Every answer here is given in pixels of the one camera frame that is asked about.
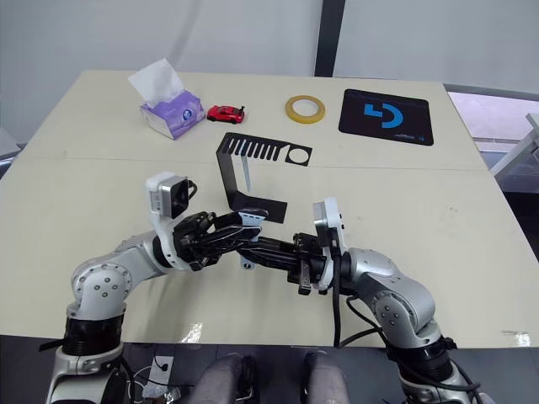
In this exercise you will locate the purple tissue box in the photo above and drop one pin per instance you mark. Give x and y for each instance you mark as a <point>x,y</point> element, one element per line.
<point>174,115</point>

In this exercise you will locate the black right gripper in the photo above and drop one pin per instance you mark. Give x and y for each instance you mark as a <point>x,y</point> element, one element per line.
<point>309,261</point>

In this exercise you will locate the white tissue sheet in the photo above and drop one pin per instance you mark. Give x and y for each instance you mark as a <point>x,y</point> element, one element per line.
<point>156,82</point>

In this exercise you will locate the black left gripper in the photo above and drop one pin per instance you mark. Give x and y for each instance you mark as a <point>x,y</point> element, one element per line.
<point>191,242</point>

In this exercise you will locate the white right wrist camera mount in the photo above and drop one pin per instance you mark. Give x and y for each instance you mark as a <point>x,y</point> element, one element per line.
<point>330,223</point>

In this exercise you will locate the black vertical pillar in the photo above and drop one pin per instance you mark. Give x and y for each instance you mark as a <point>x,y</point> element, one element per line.
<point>330,38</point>

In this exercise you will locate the yellow tape roll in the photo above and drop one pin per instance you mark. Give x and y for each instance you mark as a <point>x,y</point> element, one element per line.
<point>305,109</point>

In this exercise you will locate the red toy car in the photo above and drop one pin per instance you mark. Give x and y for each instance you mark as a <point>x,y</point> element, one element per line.
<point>225,113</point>

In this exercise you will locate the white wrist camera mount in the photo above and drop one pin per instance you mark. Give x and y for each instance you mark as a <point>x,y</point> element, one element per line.
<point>330,223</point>
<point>162,198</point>

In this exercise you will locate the grey rounded robot leg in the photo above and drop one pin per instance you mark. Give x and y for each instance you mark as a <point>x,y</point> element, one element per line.
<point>326,379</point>
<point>225,379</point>

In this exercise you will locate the black metal watch stand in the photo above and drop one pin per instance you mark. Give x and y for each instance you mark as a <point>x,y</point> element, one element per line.
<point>229,168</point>

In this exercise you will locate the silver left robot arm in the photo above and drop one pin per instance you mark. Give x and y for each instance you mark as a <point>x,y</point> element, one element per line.
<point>103,280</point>

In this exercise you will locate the black mouse pad blue logo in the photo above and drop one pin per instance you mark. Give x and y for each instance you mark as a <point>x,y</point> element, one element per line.
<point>385,118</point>

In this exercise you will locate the white metal frame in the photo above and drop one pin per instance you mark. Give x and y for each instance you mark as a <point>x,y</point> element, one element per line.
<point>520,147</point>

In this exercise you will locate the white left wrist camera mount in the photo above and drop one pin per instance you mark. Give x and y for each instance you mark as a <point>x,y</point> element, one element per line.
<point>162,198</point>

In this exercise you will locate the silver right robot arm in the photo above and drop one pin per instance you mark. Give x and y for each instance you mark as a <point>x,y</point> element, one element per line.
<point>391,286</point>

